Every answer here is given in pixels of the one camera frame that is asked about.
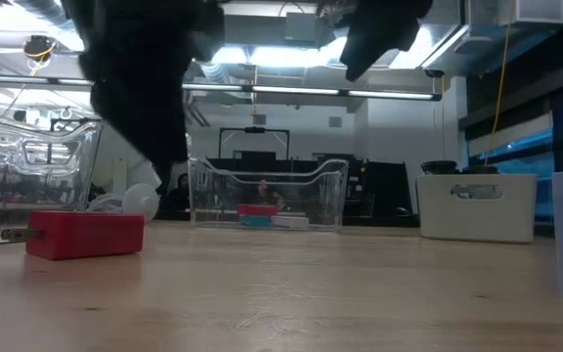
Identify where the clear plastic bin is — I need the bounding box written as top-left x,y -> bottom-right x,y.
187,157 -> 350,232
0,115 -> 103,245

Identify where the black background rig frame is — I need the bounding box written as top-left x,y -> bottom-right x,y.
218,126 -> 291,160

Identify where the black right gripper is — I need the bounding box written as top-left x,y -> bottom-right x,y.
318,0 -> 434,83

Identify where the white storage bin with handles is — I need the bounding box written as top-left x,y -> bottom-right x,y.
415,173 -> 539,244

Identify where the black ceiling cable reel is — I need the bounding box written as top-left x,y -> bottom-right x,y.
22,34 -> 58,77

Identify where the teal block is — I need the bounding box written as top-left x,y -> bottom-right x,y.
239,214 -> 273,229

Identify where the red charger with prongs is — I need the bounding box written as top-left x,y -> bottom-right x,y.
1,210 -> 146,262

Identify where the white cylindrical lamp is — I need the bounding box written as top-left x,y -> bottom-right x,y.
88,121 -> 161,224

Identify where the white block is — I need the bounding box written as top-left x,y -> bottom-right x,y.
270,215 -> 311,231

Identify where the linear ceiling light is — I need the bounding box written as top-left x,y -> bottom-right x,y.
0,72 -> 443,102

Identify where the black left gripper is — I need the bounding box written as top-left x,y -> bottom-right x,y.
61,0 -> 227,190

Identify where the yellow hanging cable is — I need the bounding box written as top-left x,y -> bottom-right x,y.
485,0 -> 516,154

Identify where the person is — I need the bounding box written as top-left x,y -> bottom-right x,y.
163,172 -> 191,212
249,179 -> 285,206

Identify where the white coiled cable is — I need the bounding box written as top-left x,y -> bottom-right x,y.
88,194 -> 126,214

